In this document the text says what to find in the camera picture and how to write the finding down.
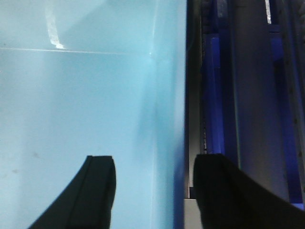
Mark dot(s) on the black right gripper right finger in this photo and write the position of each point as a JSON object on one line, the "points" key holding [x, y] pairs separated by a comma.
{"points": [[229, 199]]}

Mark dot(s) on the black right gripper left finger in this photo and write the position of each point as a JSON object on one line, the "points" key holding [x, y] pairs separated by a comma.
{"points": [[87, 201]]}

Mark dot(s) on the light blue plastic bin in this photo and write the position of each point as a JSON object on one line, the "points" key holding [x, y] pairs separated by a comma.
{"points": [[93, 77]]}

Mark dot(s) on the dark blue bin beside shelf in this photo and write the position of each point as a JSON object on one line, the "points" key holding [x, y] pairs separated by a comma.
{"points": [[218, 86]]}

